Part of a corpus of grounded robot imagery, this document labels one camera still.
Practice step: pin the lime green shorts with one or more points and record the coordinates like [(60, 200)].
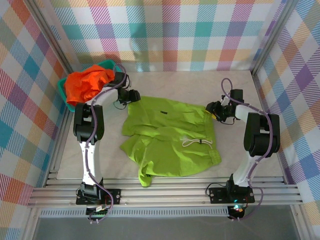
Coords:
[(175, 140)]

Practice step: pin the orange shorts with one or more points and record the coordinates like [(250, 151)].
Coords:
[(87, 82)]

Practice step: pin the teal plastic basket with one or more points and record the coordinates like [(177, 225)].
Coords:
[(62, 86)]

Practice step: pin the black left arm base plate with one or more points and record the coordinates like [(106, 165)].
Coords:
[(115, 196)]

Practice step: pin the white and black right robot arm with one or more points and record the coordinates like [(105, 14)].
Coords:
[(261, 135)]

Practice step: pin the aluminium corner post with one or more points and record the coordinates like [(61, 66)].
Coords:
[(53, 37), (272, 32)]

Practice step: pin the aluminium table side rail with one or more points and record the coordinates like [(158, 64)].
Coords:
[(58, 147)]

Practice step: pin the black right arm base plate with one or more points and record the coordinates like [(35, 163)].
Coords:
[(217, 195)]

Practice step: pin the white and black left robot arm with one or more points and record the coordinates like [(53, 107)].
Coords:
[(87, 155)]

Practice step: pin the aluminium rail frame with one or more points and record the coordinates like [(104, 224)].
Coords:
[(162, 193)]

